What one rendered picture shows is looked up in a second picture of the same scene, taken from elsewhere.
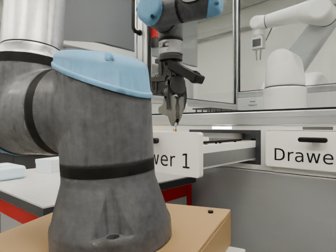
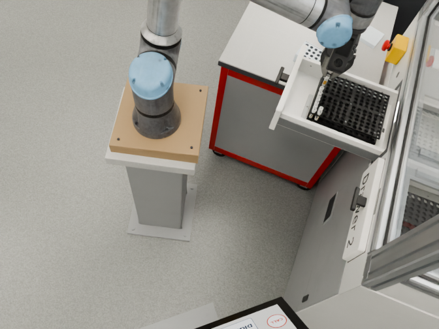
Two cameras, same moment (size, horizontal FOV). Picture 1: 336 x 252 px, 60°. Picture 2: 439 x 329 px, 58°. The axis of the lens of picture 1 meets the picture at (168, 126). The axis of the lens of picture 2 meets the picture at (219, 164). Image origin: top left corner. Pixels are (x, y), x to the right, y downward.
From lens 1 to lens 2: 1.12 m
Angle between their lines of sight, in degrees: 76
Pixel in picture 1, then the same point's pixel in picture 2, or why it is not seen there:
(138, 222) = (141, 126)
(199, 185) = not seen: hidden behind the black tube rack
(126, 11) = not seen: outside the picture
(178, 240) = (157, 142)
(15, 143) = not seen: hidden behind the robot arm
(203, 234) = (164, 149)
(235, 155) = (334, 142)
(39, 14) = (153, 21)
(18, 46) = (144, 32)
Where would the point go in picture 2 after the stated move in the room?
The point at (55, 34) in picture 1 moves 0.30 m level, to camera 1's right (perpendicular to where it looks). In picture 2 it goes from (161, 30) to (197, 121)
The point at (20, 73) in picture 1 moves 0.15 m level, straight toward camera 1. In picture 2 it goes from (142, 44) to (100, 72)
